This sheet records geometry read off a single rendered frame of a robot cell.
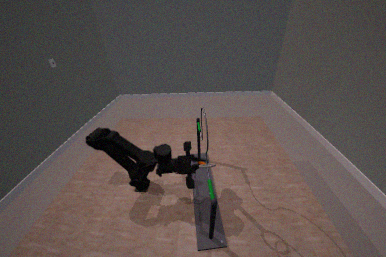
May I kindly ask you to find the orange handle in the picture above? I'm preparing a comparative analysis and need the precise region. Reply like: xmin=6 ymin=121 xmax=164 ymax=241
xmin=197 ymin=161 xmax=216 ymax=168

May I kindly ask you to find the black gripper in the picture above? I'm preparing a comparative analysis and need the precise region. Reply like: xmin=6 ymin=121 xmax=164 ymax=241
xmin=172 ymin=141 xmax=206 ymax=189

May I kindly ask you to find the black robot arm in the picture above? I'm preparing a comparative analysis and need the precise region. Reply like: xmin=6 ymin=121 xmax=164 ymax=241
xmin=85 ymin=127 xmax=192 ymax=192

